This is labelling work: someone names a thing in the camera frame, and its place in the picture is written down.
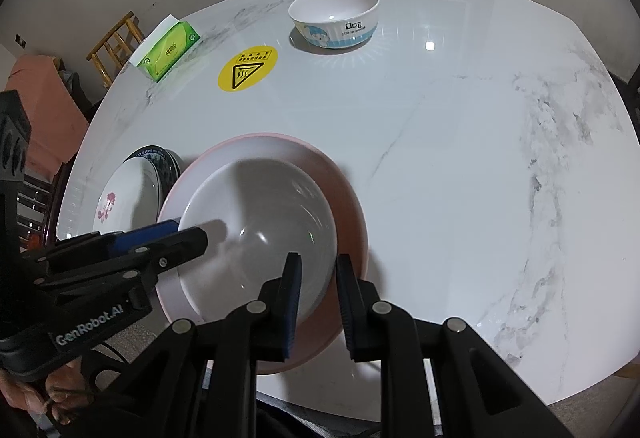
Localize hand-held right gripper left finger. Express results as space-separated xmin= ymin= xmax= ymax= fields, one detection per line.
xmin=100 ymin=252 xmax=304 ymax=438

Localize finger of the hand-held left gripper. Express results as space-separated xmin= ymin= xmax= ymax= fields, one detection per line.
xmin=35 ymin=226 xmax=209 ymax=304
xmin=20 ymin=217 xmax=181 ymax=264

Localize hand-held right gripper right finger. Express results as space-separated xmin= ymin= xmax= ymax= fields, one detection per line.
xmin=335 ymin=254 xmax=574 ymax=438

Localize white plate with pink flower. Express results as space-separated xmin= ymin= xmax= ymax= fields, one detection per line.
xmin=95 ymin=155 xmax=164 ymax=237

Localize pink bowl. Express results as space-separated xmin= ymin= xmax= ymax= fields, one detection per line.
xmin=154 ymin=133 xmax=370 ymax=375

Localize person's left hand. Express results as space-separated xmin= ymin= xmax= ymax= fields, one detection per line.
xmin=0 ymin=357 xmax=101 ymax=426

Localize dark wooden chair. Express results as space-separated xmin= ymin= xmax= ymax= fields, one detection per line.
xmin=15 ymin=163 xmax=68 ymax=251

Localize green tissue pack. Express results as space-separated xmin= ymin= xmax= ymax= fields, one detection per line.
xmin=128 ymin=13 xmax=201 ymax=84

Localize bamboo chair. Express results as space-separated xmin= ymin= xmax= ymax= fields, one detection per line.
xmin=86 ymin=10 xmax=147 ymax=90

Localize yellow round sticker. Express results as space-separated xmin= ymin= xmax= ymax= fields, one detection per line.
xmin=217 ymin=45 xmax=279 ymax=93

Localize white cartoon print bowl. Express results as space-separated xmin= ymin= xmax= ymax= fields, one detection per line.
xmin=288 ymin=0 xmax=380 ymax=50

